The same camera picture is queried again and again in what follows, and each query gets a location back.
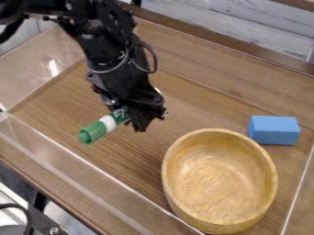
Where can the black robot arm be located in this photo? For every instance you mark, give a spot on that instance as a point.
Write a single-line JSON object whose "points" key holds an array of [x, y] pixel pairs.
{"points": [[99, 24]]}

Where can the clear acrylic barrier wall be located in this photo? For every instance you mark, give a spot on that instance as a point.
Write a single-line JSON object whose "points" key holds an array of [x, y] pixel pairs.
{"points": [[105, 183]]}

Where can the blue foam block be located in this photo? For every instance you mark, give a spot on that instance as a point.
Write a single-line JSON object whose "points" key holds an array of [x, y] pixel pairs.
{"points": [[274, 130]]}

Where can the green Expo marker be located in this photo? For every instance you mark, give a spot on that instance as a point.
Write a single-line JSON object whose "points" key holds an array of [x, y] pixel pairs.
{"points": [[97, 129]]}

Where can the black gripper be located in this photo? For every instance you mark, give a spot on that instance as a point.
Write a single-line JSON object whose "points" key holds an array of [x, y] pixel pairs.
{"points": [[123, 86]]}

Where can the brown wooden bowl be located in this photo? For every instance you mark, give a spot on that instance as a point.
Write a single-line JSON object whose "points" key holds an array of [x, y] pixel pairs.
{"points": [[219, 180]]}

